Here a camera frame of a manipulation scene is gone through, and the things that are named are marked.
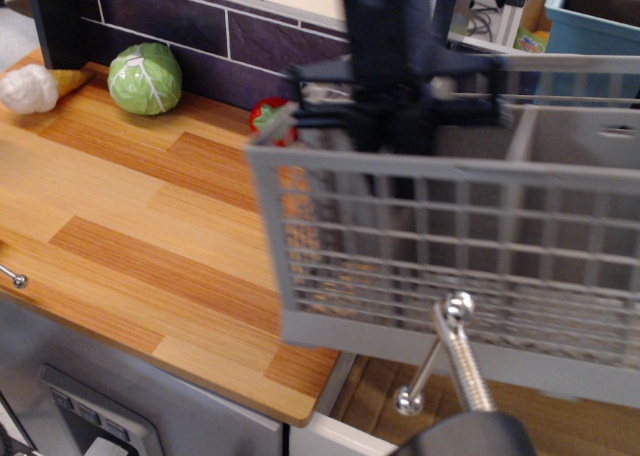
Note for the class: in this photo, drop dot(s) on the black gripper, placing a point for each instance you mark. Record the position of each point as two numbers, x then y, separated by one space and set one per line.
411 193

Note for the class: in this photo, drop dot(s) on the grey plastic drying rack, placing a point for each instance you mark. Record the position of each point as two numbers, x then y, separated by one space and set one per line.
537 218

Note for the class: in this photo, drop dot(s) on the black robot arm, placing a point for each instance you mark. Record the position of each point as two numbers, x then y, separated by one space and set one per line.
405 84

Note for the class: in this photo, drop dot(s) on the red toy tomato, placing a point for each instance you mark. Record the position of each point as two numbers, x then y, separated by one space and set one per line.
264 113

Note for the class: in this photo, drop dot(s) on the colourful cardboard box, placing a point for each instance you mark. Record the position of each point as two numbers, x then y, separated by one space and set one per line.
533 33

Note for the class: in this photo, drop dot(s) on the light blue storage box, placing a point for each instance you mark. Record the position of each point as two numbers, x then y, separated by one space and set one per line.
607 28

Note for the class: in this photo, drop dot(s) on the green toy cabbage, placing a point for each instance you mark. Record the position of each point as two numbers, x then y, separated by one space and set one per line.
145 79

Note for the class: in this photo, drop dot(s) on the white toy ice cream cone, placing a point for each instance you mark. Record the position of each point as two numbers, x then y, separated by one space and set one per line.
36 89

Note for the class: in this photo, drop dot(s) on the small silver knob rod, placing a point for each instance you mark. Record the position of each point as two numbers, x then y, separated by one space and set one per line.
19 281

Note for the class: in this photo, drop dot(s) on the grey oven control panel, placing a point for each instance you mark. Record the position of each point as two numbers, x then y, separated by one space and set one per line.
87 414

